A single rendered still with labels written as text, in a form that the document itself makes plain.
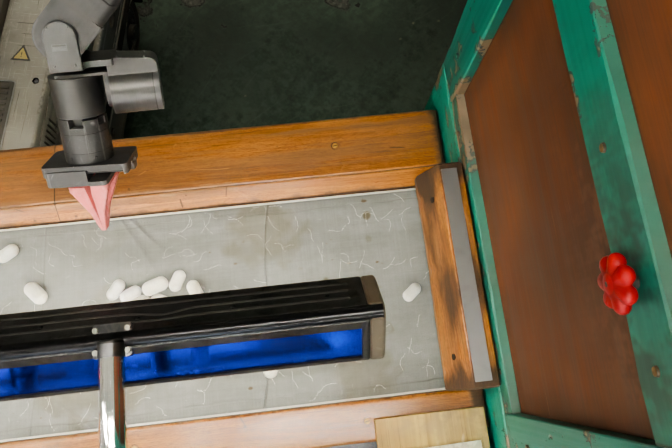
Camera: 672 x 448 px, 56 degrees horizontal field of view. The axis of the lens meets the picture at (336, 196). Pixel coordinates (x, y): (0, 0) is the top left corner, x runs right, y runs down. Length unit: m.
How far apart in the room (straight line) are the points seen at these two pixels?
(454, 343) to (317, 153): 0.34
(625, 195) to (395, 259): 0.52
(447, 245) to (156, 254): 0.43
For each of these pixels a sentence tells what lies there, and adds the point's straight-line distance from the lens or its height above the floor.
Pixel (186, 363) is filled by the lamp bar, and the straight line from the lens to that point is 0.61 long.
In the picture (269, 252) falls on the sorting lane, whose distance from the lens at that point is 0.95.
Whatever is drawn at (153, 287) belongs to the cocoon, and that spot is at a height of 0.76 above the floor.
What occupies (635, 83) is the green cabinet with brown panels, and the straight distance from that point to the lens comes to 0.49.
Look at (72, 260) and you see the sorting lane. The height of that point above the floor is 0.74.
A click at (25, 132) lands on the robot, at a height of 0.47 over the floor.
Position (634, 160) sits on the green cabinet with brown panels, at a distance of 0.48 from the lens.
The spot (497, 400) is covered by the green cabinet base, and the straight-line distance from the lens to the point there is 0.88.
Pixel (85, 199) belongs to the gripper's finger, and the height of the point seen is 0.92.
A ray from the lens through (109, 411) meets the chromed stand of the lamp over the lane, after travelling 0.58.
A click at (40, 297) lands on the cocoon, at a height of 0.76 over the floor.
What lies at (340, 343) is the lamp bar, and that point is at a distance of 0.60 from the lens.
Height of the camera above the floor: 1.68
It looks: 74 degrees down
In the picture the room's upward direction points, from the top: 5 degrees clockwise
